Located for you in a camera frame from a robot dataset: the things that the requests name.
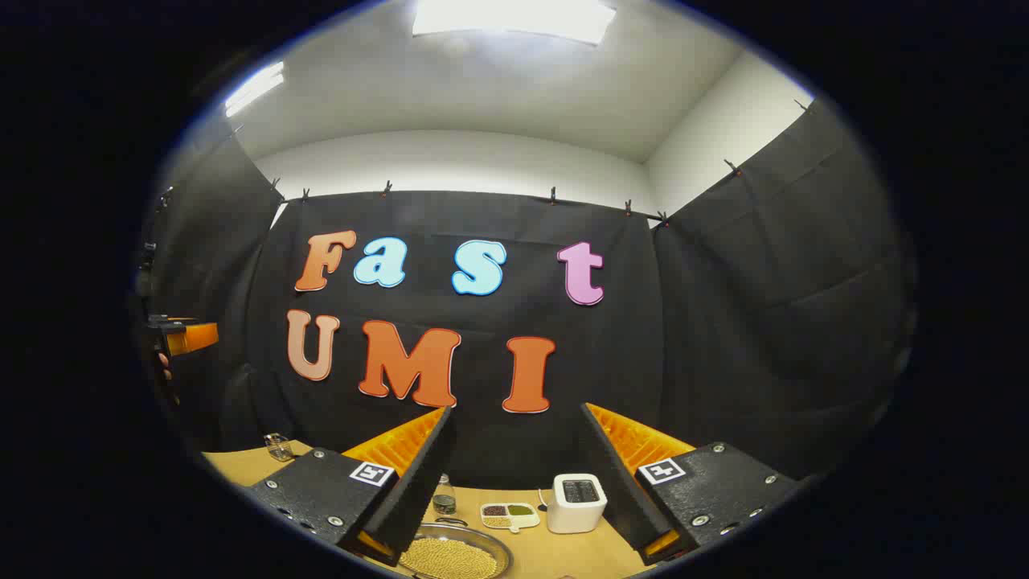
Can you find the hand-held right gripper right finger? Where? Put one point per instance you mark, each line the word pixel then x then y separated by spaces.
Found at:
pixel 615 482

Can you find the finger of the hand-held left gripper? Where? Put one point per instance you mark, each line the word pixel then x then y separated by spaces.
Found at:
pixel 194 338

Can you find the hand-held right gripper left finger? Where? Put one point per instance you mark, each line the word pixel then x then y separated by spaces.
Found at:
pixel 418 482

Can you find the stainless steel pot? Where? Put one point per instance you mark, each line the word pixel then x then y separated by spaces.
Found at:
pixel 490 543

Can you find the clear plastic water bottle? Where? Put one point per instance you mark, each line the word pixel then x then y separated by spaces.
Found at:
pixel 444 497

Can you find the white toaster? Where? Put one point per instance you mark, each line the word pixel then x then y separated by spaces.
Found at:
pixel 575 511

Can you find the pile of soybeans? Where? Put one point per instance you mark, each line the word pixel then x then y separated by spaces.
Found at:
pixel 450 559

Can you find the white divided dish of beans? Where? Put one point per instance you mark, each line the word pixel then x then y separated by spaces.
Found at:
pixel 509 515

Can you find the black backdrop cloth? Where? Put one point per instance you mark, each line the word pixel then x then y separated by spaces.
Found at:
pixel 723 322

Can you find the rectangular ceiling light panel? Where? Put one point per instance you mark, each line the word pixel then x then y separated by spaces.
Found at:
pixel 514 18
pixel 254 87

